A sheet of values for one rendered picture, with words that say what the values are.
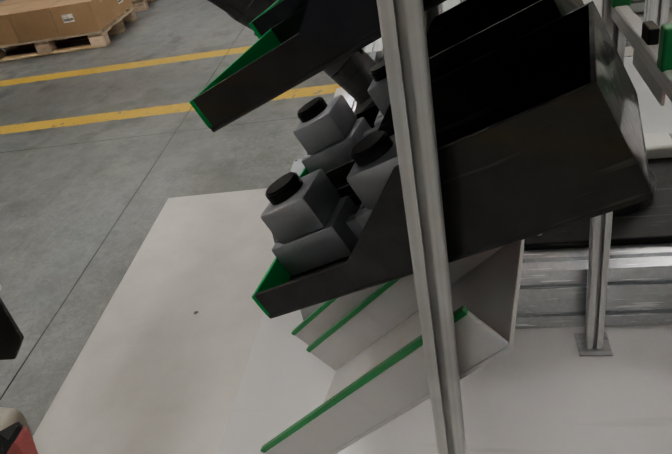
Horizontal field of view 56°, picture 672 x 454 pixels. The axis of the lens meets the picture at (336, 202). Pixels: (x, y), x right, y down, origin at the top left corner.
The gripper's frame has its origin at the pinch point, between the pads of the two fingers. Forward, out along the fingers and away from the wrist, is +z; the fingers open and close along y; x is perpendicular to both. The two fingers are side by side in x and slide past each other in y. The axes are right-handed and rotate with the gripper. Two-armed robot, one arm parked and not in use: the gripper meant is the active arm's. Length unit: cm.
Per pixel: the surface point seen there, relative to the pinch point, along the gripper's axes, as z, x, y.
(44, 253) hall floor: -27, 212, 128
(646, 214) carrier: 27.9, -15.8, -7.1
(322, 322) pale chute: -2.1, 11.3, -33.0
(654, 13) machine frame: 44, -34, 77
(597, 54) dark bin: -13, -27, -48
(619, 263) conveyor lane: 25.4, -10.9, -15.9
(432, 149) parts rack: -18, -19, -54
